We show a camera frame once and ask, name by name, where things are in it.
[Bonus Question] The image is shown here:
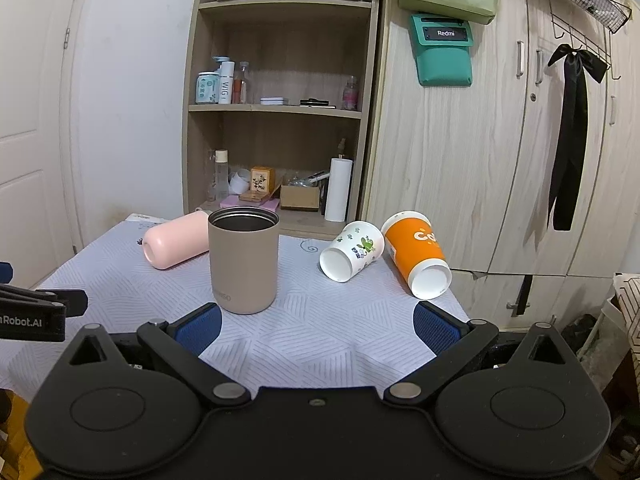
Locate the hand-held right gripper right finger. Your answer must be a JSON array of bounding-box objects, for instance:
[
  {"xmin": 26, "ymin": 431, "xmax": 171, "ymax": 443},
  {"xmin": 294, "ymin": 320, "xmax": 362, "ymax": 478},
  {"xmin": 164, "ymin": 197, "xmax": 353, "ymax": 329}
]
[{"xmin": 382, "ymin": 301, "xmax": 578, "ymax": 406}]

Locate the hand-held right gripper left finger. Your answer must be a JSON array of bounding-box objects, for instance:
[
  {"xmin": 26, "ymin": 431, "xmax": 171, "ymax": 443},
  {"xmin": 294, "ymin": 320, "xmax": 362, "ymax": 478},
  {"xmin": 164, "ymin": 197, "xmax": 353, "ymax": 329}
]
[{"xmin": 64, "ymin": 303, "xmax": 251, "ymax": 406}]

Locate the orange paper cup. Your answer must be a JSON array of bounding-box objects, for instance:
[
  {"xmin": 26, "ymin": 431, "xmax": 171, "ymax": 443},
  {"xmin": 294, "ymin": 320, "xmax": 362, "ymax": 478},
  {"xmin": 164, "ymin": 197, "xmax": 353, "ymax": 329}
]
[{"xmin": 381, "ymin": 211, "xmax": 453, "ymax": 300}]

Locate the pink cup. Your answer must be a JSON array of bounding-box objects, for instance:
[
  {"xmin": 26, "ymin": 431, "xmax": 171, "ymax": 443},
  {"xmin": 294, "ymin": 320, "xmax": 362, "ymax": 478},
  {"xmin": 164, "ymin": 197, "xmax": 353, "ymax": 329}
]
[{"xmin": 142, "ymin": 211, "xmax": 211, "ymax": 270}]

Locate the white printed paper cup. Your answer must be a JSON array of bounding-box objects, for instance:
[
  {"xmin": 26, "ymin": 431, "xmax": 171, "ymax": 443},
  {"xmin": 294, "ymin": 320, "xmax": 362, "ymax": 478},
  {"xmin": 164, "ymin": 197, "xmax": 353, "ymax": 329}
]
[{"xmin": 319, "ymin": 220, "xmax": 385, "ymax": 284}]

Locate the beige metal tumbler cup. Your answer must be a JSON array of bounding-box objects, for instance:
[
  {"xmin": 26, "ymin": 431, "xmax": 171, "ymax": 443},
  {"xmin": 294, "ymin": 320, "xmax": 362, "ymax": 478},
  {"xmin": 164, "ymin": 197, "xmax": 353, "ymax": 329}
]
[{"xmin": 207, "ymin": 206, "xmax": 281, "ymax": 316}]

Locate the white patterned tablecloth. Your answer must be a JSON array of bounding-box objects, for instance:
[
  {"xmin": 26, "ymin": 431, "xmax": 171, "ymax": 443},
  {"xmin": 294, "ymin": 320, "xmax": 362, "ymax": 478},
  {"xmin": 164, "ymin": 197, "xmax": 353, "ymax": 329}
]
[{"xmin": 0, "ymin": 217, "xmax": 471, "ymax": 401}]

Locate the pink flat box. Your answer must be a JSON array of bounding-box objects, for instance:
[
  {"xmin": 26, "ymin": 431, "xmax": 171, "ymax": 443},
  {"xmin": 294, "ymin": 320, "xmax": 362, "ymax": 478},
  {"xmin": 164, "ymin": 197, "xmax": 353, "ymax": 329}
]
[{"xmin": 219, "ymin": 196, "xmax": 281, "ymax": 217}]

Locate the white door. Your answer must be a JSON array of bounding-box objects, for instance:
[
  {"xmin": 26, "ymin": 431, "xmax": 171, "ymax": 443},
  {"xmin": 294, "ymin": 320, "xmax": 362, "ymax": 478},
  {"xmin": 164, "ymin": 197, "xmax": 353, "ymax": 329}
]
[{"xmin": 0, "ymin": 0, "xmax": 98, "ymax": 291}]

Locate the tall clear bottle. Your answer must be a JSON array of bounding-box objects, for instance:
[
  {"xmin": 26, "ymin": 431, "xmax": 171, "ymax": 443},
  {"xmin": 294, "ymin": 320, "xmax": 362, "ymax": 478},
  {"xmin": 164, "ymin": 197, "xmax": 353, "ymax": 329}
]
[{"xmin": 214, "ymin": 149, "xmax": 230, "ymax": 205}]

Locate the yellow floral box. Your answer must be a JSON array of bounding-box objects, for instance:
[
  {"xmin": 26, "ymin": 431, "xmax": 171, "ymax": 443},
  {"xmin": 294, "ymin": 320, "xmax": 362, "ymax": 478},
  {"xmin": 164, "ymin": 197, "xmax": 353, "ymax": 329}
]
[{"xmin": 250, "ymin": 166, "xmax": 277, "ymax": 195}]

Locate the brown cardboard box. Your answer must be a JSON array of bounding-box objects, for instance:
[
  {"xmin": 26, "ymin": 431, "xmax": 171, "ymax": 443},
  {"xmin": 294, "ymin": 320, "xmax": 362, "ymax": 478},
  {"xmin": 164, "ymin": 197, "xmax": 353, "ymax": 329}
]
[{"xmin": 279, "ymin": 184, "xmax": 321, "ymax": 212}]

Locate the paper towel roll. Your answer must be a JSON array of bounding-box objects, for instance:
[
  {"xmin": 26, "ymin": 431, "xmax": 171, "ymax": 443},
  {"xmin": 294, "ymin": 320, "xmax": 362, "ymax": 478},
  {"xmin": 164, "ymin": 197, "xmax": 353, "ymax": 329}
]
[{"xmin": 324, "ymin": 138, "xmax": 354, "ymax": 223}]

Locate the wooden wardrobe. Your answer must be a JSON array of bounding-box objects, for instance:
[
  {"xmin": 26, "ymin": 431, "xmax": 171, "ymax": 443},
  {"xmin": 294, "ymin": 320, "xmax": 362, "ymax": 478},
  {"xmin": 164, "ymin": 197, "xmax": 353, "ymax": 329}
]
[{"xmin": 359, "ymin": 0, "xmax": 640, "ymax": 321}]

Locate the patterned cardboard box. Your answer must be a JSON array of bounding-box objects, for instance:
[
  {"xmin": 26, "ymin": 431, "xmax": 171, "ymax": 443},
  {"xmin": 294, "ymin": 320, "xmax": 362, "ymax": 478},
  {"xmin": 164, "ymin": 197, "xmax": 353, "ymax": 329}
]
[{"xmin": 611, "ymin": 272, "xmax": 640, "ymax": 366}]

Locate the wooden shelf unit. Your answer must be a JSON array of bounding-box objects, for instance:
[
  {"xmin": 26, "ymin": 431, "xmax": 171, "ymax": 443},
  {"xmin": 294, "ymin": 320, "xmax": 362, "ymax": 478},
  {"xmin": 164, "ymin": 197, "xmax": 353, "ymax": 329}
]
[{"xmin": 182, "ymin": 0, "xmax": 383, "ymax": 241}]

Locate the teal label jar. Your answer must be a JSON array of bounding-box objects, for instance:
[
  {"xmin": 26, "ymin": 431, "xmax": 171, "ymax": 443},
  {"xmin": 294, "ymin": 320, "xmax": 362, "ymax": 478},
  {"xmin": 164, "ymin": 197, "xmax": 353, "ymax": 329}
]
[{"xmin": 195, "ymin": 71, "xmax": 220, "ymax": 105}]

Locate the black ribbon bow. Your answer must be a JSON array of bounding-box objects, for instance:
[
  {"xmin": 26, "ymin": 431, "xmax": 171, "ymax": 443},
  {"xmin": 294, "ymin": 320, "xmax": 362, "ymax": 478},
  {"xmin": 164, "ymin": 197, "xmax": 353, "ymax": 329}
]
[{"xmin": 546, "ymin": 43, "xmax": 609, "ymax": 232}]

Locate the clear bottle orange liquid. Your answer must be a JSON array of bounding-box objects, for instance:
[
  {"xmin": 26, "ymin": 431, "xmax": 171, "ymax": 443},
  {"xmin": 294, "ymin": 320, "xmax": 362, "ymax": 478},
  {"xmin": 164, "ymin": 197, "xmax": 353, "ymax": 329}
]
[{"xmin": 232, "ymin": 61, "xmax": 250, "ymax": 105}]

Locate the white spray bottle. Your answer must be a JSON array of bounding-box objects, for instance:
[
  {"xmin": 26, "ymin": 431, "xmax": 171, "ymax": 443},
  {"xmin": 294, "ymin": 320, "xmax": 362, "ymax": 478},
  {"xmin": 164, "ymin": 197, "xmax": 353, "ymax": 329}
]
[{"xmin": 212, "ymin": 56, "xmax": 236, "ymax": 105}]

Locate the pink bottle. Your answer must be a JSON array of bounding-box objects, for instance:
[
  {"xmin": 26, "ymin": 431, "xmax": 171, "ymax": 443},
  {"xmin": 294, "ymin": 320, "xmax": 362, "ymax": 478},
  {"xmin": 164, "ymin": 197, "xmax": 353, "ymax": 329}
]
[{"xmin": 342, "ymin": 75, "xmax": 360, "ymax": 111}]

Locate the teal pouch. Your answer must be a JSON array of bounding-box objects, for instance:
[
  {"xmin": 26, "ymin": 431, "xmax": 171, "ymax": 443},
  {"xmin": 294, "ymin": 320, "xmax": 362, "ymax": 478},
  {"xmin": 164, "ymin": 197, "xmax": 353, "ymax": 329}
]
[{"xmin": 409, "ymin": 12, "xmax": 474, "ymax": 88}]

